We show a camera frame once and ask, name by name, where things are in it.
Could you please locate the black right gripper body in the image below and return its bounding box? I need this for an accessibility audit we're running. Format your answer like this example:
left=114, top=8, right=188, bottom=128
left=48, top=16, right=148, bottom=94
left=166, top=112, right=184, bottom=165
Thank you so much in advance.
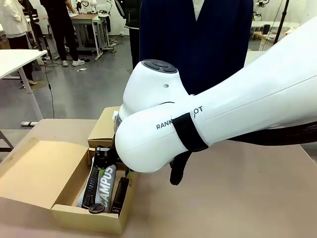
left=95, top=146, right=117, bottom=166

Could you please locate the grey zippered pencil case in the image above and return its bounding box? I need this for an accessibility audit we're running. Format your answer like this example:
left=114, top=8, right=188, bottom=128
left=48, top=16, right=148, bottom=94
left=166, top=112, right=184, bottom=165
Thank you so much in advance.
left=76, top=156, right=117, bottom=214

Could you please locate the black oblong device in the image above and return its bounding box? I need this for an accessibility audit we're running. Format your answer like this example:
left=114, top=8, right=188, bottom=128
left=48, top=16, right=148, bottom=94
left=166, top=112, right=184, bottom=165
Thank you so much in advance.
left=110, top=177, right=130, bottom=214

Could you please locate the small cardboard box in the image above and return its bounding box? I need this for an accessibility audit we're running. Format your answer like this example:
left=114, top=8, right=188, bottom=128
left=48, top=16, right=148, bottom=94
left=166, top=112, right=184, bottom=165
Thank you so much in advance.
left=87, top=106, right=124, bottom=149

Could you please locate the large open cardboard box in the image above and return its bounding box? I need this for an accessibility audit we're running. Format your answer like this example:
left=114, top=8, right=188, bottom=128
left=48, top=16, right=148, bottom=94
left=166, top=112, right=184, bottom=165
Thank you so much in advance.
left=0, top=137, right=139, bottom=235

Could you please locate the bystander in dark striped jacket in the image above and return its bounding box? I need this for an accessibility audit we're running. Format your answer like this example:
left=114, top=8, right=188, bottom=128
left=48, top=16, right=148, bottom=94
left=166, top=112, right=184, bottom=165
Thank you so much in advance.
left=124, top=0, right=142, bottom=72

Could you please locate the white table with grey legs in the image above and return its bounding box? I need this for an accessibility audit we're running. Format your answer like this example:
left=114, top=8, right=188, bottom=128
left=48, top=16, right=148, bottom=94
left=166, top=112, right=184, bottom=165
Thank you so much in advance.
left=0, top=49, right=48, bottom=127

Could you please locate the bystander in black clothes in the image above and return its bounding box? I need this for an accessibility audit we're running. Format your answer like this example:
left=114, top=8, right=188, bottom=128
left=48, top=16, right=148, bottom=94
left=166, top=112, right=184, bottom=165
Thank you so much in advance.
left=39, top=0, right=86, bottom=67

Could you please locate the wood-topped grey workbench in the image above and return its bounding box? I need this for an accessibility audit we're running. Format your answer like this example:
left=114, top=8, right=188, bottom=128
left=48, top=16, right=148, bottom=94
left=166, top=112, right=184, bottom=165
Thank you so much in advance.
left=69, top=13, right=111, bottom=61

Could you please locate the person's torso blue jacket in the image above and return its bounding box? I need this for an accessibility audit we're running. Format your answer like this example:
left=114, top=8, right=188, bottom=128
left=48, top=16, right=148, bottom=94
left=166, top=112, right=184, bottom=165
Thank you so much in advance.
left=139, top=0, right=254, bottom=95

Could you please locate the bystander in white jacket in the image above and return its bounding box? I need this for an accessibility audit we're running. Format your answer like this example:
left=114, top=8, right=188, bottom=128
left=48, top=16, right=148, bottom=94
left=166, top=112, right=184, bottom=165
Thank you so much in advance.
left=0, top=0, right=38, bottom=86

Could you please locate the wood-topped side table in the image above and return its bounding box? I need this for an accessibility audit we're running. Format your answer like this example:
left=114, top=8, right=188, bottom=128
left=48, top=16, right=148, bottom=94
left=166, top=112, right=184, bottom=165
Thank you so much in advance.
left=253, top=31, right=283, bottom=52

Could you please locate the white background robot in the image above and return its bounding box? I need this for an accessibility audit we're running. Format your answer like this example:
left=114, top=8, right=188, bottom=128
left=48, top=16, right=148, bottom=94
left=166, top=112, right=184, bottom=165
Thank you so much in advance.
left=255, top=0, right=269, bottom=15

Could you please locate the black tripod pole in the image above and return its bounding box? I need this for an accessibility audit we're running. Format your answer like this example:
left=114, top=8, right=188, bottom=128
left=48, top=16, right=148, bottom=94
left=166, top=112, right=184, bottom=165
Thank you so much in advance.
left=272, top=0, right=290, bottom=47

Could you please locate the black velcro strap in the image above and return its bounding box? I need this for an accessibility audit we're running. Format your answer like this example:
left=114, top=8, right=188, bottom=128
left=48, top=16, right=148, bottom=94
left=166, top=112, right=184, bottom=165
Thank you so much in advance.
left=172, top=118, right=209, bottom=151

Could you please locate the black hanging cable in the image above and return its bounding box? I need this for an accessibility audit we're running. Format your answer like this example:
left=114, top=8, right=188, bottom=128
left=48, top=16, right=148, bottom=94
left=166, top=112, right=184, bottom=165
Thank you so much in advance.
left=43, top=37, right=55, bottom=114

